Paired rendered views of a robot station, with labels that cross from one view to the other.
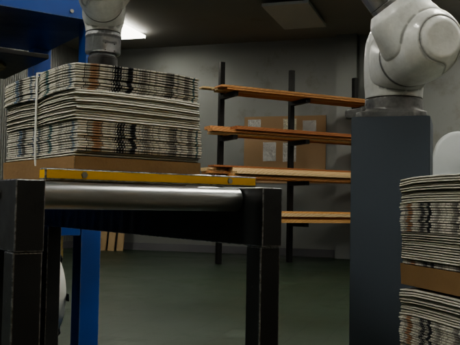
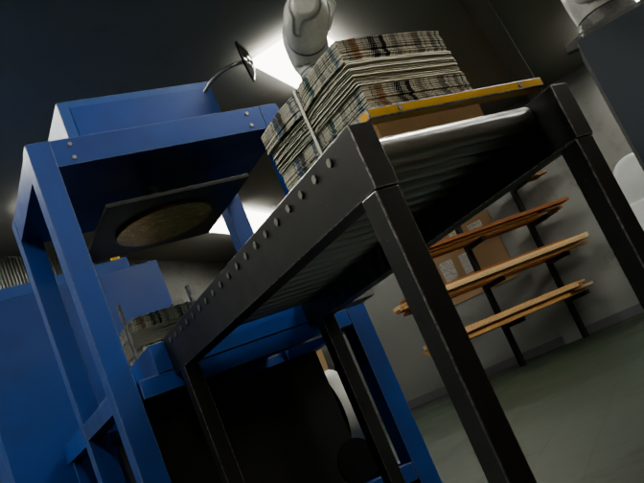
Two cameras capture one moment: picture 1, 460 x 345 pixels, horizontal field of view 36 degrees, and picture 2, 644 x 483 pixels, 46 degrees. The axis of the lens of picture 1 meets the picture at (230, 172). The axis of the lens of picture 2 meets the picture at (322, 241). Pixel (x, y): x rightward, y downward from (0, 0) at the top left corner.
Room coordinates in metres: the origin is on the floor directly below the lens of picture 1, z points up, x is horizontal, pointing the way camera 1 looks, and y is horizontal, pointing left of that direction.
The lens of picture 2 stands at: (-0.03, 0.41, 0.38)
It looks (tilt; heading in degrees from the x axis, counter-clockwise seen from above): 12 degrees up; 3
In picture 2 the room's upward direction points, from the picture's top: 23 degrees counter-clockwise
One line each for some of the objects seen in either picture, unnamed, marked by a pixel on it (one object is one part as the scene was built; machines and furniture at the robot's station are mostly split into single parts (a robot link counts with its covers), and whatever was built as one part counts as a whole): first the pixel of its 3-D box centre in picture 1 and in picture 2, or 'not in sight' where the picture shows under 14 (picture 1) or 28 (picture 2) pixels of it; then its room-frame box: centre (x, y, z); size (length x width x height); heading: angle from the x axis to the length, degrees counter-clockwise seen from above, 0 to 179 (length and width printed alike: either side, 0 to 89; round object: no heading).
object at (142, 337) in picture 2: not in sight; (162, 348); (3.18, 1.39, 0.93); 0.38 x 0.30 x 0.26; 34
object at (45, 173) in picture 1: (157, 178); (458, 100); (1.30, 0.13, 0.81); 0.43 x 0.03 x 0.02; 124
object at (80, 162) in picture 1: (122, 171); (410, 137); (1.46, 0.22, 0.83); 0.29 x 0.16 x 0.04; 127
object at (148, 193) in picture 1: (142, 197); (447, 136); (1.38, 0.17, 0.77); 0.47 x 0.05 x 0.05; 124
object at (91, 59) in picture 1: (102, 74); not in sight; (1.78, 0.33, 1.09); 0.08 x 0.07 x 0.09; 124
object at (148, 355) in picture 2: not in sight; (215, 354); (2.70, 1.07, 0.75); 0.70 x 0.65 x 0.10; 34
